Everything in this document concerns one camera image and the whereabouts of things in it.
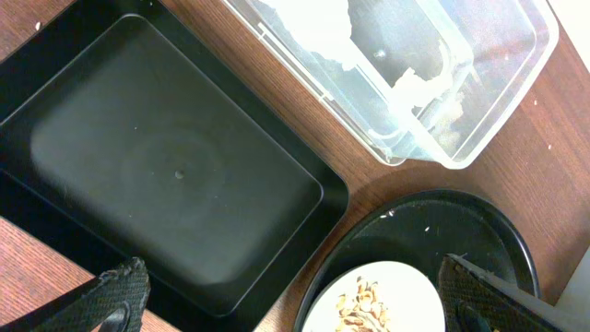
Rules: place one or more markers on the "clear plastic bin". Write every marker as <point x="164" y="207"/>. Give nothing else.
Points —
<point x="497" y="49"/>

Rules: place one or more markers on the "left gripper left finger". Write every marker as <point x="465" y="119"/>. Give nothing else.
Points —
<point x="113" y="301"/>

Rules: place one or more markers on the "black rectangular tray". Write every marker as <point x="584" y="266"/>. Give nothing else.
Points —
<point x="123" y="135"/>

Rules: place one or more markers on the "round black tray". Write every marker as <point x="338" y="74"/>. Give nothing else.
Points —
<point x="418" y="230"/>

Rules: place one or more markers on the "grey plate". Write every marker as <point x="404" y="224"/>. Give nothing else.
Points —
<point x="413" y="302"/>

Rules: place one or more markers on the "large white tissue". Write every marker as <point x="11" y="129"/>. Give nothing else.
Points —
<point x="313" y="26"/>

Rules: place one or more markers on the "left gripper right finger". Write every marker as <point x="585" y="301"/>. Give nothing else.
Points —
<point x="473" y="299"/>

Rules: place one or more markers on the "food scraps on plate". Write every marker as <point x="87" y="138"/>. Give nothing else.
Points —
<point x="363" y="310"/>

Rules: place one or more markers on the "small white tissue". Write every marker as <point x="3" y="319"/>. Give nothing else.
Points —
<point x="411" y="91"/>

